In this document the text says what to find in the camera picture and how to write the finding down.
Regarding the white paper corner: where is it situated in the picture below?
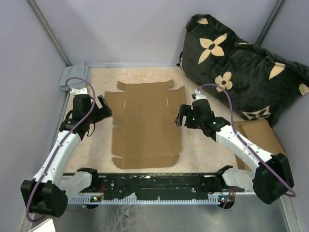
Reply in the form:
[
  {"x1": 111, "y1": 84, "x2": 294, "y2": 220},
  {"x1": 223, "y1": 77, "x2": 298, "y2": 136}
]
[{"x1": 29, "y1": 218, "x2": 56, "y2": 232}]

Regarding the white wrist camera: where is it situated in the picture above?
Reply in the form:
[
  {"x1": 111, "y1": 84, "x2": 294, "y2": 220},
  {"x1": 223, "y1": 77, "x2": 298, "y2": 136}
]
[
  {"x1": 69, "y1": 87, "x2": 89, "y2": 96},
  {"x1": 191, "y1": 89, "x2": 207, "y2": 101}
]

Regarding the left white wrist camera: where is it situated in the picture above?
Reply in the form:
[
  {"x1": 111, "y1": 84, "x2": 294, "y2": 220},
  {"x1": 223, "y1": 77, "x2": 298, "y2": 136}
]
[{"x1": 69, "y1": 87, "x2": 89, "y2": 96}]

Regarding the brown cardboard box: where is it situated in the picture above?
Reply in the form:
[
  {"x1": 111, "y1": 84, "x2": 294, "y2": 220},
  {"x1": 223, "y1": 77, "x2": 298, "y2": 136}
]
[{"x1": 104, "y1": 80, "x2": 187, "y2": 170}]

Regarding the aluminium frame rail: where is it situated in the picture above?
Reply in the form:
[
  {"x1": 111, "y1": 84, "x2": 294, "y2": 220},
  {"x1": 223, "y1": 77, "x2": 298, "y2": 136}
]
[{"x1": 280, "y1": 195, "x2": 307, "y2": 232}]

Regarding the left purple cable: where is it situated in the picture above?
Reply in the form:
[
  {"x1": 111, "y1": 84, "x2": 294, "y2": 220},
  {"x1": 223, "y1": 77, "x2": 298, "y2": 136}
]
[{"x1": 25, "y1": 76, "x2": 96, "y2": 222}]

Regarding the black plush flower-pattern bag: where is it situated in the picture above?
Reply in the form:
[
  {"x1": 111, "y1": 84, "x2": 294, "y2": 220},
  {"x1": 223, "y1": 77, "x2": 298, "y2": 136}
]
[{"x1": 179, "y1": 14, "x2": 309, "y2": 125}]

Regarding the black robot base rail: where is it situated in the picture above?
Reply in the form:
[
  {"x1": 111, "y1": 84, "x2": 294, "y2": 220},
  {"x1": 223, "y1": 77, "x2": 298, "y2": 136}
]
[{"x1": 81, "y1": 172, "x2": 230, "y2": 200}]

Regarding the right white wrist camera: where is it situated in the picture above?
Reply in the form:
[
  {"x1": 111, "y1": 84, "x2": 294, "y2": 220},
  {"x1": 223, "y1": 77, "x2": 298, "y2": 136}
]
[{"x1": 191, "y1": 89, "x2": 207, "y2": 101}]

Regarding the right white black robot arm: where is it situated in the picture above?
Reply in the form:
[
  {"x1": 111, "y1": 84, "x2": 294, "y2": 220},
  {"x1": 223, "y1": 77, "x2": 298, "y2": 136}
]
[{"x1": 175, "y1": 99, "x2": 296, "y2": 204}]

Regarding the grey folded cloth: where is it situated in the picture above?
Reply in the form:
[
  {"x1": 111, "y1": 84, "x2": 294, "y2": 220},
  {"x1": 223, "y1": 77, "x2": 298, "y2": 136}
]
[{"x1": 59, "y1": 62, "x2": 91, "y2": 92}]

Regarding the large flat folded cardboard box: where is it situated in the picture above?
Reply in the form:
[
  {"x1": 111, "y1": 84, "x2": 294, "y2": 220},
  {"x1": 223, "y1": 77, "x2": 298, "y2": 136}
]
[{"x1": 234, "y1": 119, "x2": 287, "y2": 156}]

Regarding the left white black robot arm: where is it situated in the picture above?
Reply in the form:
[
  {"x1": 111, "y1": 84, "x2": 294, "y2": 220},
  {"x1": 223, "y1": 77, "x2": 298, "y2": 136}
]
[{"x1": 20, "y1": 93, "x2": 112, "y2": 221}]

